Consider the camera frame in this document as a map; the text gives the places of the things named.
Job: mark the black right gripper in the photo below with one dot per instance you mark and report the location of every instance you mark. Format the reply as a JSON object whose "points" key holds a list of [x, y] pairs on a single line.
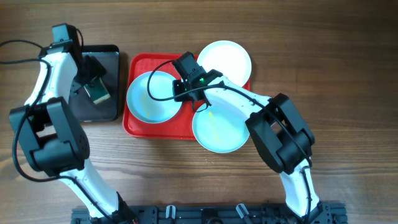
{"points": [[178, 85]]}

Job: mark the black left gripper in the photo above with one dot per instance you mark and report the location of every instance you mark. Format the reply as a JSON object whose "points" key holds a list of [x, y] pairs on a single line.
{"points": [[96, 70]]}

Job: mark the yellow green sponge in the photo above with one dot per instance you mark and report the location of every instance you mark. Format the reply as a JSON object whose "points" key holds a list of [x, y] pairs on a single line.
{"points": [[97, 91]]}

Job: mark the light green plate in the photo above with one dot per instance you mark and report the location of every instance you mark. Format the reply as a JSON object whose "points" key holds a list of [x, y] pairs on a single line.
{"points": [[143, 107], [218, 130]]}

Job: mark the white round plate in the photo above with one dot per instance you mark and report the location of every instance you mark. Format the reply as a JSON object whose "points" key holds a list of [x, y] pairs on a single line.
{"points": [[229, 58]]}

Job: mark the light green plate front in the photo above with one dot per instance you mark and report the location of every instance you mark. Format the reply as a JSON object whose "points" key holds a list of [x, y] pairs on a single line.
{"points": [[218, 130]]}

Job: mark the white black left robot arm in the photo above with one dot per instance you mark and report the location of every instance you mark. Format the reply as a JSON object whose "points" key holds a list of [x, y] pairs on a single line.
{"points": [[54, 142]]}

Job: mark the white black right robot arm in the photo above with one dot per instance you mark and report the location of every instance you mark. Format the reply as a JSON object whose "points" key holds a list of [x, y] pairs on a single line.
{"points": [[281, 137]]}

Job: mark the black rectangular tray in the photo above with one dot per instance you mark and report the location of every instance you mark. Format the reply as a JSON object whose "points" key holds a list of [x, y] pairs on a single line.
{"points": [[81, 105]]}

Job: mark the red plastic tray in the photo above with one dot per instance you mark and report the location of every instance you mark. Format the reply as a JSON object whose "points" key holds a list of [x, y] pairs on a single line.
{"points": [[179, 127]]}

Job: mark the black aluminium base frame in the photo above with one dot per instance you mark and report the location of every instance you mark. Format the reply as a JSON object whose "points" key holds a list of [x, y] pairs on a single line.
{"points": [[325, 212]]}

